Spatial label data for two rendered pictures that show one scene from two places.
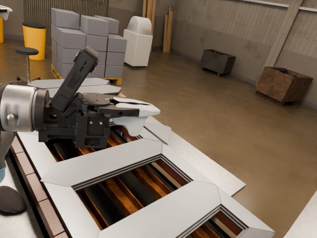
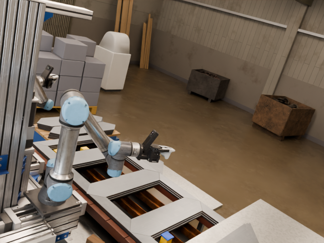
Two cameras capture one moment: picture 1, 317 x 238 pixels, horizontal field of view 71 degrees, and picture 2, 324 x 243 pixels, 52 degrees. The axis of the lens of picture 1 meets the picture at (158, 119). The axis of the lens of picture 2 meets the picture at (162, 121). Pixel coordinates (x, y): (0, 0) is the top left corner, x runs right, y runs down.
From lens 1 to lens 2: 141 cm
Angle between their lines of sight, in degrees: 9
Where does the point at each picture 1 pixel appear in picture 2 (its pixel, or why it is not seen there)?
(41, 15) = not seen: outside the picture
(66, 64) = not seen: hidden behind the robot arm
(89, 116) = (155, 152)
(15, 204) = not seen: hidden behind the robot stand
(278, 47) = (277, 72)
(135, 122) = (167, 154)
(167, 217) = (168, 215)
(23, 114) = (138, 151)
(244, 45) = (239, 66)
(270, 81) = (267, 112)
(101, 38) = (77, 63)
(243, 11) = (237, 26)
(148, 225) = (157, 218)
